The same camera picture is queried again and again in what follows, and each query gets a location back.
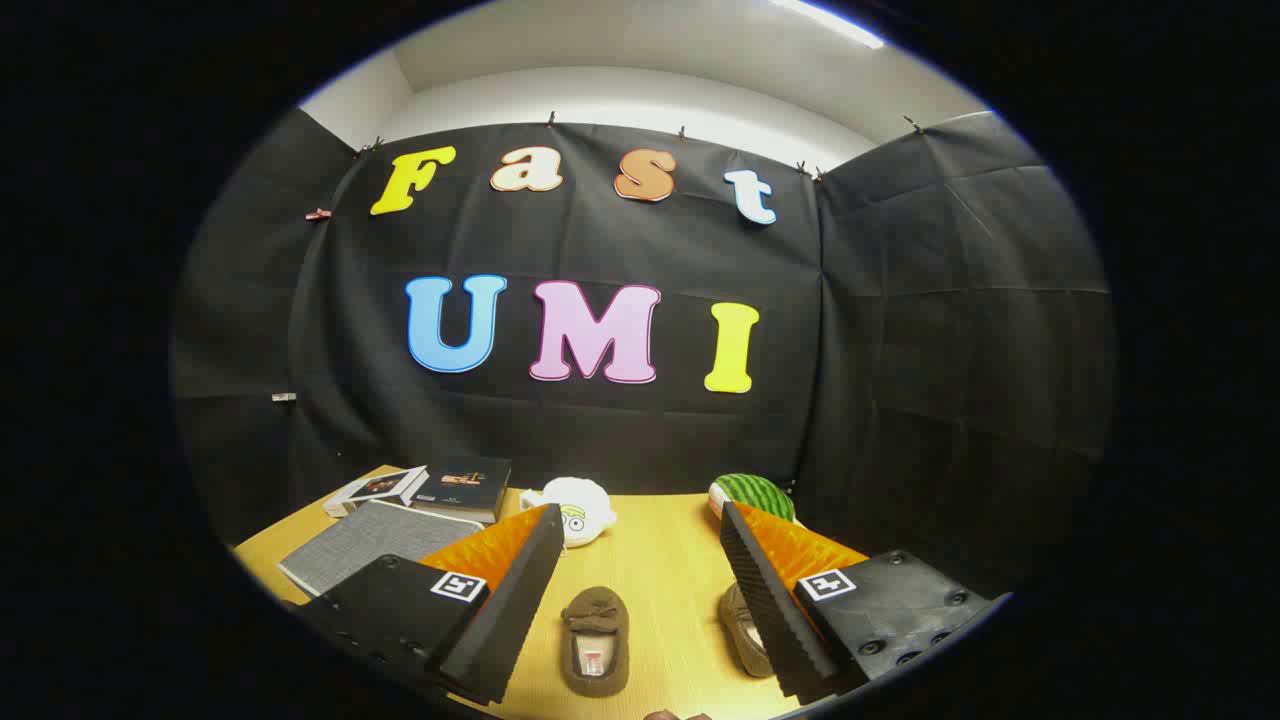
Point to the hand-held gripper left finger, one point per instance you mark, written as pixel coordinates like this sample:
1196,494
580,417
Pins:
510,620

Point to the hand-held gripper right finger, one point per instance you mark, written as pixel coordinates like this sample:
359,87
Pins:
770,610

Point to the brown fuzzy shoe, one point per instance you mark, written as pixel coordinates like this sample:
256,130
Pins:
740,625
595,610

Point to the grey fabric storage box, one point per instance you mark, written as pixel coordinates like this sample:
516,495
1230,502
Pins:
370,545

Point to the watermelon slice plush toy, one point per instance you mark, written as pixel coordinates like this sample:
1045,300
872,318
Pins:
755,495

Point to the white plush toy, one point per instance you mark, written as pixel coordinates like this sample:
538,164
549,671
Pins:
585,500

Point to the dark cover book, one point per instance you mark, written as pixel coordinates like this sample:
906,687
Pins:
465,485

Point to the white cover book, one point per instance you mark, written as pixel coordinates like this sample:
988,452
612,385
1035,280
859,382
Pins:
375,490

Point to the black backdrop cloth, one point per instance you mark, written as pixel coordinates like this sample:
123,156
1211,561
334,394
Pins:
620,440

